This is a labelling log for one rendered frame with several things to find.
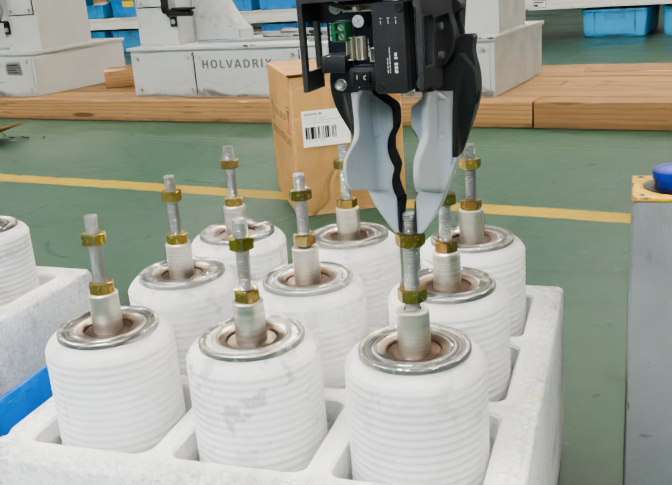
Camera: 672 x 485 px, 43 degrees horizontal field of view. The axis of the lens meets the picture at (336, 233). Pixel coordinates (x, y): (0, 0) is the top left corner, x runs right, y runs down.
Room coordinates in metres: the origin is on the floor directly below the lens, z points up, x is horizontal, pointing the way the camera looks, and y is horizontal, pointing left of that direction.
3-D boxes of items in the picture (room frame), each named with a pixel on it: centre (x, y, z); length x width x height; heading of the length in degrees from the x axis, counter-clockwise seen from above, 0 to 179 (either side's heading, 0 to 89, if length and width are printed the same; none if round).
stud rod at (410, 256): (0.52, -0.05, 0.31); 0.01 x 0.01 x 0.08
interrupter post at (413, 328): (0.52, -0.05, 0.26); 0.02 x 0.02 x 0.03
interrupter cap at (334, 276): (0.67, 0.03, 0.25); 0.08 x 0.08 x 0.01
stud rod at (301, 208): (0.67, 0.03, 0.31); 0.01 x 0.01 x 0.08
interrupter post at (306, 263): (0.67, 0.03, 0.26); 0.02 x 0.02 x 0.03
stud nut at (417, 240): (0.52, -0.05, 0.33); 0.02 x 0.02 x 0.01; 73
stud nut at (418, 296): (0.52, -0.05, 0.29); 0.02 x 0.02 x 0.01; 73
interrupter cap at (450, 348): (0.52, -0.05, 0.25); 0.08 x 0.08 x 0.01
